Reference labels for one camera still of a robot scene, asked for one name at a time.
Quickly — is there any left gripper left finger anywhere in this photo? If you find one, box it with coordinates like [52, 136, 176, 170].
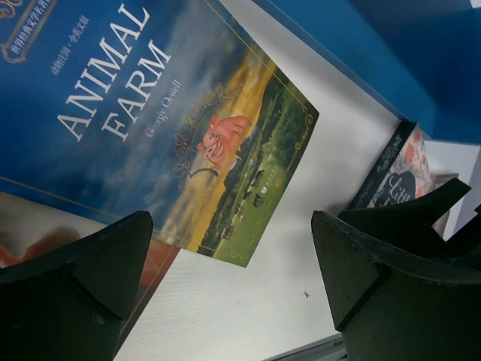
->
[1, 211, 153, 360]

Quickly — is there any aluminium mounting rail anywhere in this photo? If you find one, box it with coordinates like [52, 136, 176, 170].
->
[268, 333, 348, 361]

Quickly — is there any Little Women floral book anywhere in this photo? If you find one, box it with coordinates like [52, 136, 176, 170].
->
[348, 121, 458, 209]

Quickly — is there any Three Days to See book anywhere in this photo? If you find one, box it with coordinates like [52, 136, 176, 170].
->
[0, 191, 183, 350]

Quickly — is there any blue wooden bookshelf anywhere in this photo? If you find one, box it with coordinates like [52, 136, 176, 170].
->
[217, 0, 481, 142]

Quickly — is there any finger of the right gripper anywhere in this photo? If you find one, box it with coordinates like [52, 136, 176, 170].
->
[339, 178, 480, 259]

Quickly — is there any Animal Farm book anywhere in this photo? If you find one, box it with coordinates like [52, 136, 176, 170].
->
[1, 0, 319, 267]

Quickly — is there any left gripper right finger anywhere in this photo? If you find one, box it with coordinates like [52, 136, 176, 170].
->
[311, 211, 480, 360]

